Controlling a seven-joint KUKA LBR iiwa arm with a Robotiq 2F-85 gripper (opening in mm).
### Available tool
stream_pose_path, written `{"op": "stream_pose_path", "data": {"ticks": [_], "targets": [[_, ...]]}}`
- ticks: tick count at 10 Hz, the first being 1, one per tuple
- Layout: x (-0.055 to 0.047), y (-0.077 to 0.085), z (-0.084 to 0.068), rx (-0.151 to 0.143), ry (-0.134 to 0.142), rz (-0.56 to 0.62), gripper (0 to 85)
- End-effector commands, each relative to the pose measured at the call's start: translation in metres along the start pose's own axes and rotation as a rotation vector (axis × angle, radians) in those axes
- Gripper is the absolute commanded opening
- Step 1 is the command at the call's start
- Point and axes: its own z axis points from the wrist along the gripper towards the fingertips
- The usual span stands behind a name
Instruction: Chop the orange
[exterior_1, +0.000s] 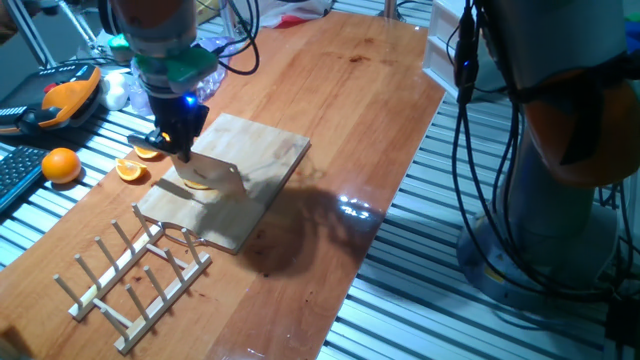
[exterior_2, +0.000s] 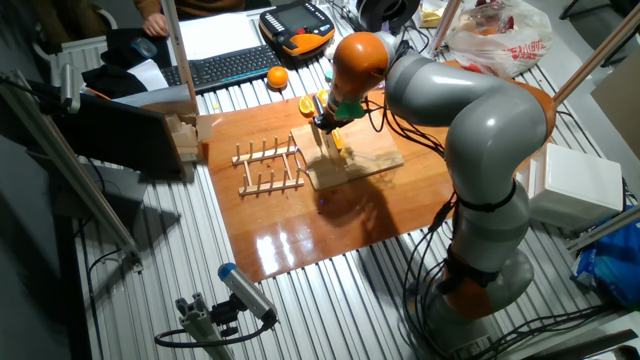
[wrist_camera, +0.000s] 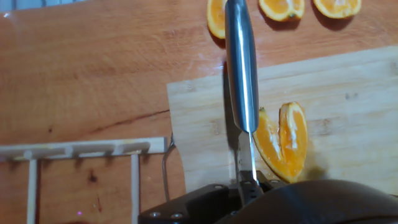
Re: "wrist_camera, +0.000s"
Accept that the orange wedge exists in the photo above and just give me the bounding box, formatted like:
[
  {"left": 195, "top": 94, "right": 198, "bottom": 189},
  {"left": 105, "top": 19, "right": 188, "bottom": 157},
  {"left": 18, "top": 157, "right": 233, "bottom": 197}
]
[
  {"left": 252, "top": 107, "right": 293, "bottom": 183},
  {"left": 258, "top": 0, "right": 305, "bottom": 22},
  {"left": 313, "top": 0, "right": 363, "bottom": 19},
  {"left": 206, "top": 0, "right": 227, "bottom": 40},
  {"left": 278, "top": 101, "right": 308, "bottom": 184}
]

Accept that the large brown wooden board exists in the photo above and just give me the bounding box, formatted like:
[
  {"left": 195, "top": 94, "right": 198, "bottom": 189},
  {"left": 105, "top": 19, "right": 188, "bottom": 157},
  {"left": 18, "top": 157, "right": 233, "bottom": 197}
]
[{"left": 0, "top": 0, "right": 398, "bottom": 224}]

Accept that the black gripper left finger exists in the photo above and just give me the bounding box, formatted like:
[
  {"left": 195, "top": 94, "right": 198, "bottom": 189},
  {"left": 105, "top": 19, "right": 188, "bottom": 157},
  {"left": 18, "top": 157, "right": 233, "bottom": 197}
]
[{"left": 139, "top": 183, "right": 243, "bottom": 224}]

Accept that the steel cleaver knife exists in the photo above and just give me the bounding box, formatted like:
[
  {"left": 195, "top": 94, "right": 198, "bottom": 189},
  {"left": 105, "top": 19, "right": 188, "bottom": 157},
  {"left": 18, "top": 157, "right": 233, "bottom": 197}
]
[{"left": 224, "top": 0, "right": 261, "bottom": 184}]

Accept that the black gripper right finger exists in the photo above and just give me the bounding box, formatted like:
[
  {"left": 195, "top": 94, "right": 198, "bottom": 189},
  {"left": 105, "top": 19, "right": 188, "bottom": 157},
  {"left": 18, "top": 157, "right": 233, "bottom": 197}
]
[{"left": 239, "top": 170, "right": 285, "bottom": 206}]

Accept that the wooden peg dish rack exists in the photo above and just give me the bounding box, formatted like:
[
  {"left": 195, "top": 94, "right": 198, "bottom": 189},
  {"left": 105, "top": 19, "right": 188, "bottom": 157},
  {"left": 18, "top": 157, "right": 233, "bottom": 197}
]
[{"left": 0, "top": 136, "right": 169, "bottom": 224}]

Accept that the bamboo cutting board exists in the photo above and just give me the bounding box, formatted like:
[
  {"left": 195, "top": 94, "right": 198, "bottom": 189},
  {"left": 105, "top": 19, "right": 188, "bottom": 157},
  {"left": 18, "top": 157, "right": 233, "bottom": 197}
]
[{"left": 161, "top": 45, "right": 398, "bottom": 202}]

